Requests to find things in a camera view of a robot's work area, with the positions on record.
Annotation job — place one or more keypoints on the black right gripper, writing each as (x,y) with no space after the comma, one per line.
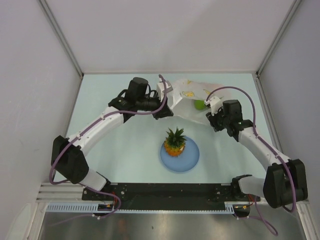
(212,119)

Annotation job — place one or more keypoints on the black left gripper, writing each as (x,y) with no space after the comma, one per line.
(165,112)

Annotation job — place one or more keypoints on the white plastic bag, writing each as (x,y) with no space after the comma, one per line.
(185,92)

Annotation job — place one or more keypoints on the blue plastic plate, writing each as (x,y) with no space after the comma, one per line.
(186,161)

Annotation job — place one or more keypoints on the orange fake pineapple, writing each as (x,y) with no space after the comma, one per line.
(175,142)

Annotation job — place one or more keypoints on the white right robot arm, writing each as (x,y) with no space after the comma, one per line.
(285,180)

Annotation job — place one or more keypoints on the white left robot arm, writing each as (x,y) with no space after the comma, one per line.
(69,153)

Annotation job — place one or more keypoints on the green fake apple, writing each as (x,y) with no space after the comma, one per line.
(199,105)

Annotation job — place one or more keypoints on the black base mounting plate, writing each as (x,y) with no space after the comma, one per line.
(176,196)

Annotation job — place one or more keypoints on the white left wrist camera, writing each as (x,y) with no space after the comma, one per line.
(162,88)

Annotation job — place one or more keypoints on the aluminium frame rail front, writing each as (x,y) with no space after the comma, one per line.
(61,193)

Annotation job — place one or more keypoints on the white slotted cable duct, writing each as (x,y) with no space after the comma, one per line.
(103,208)

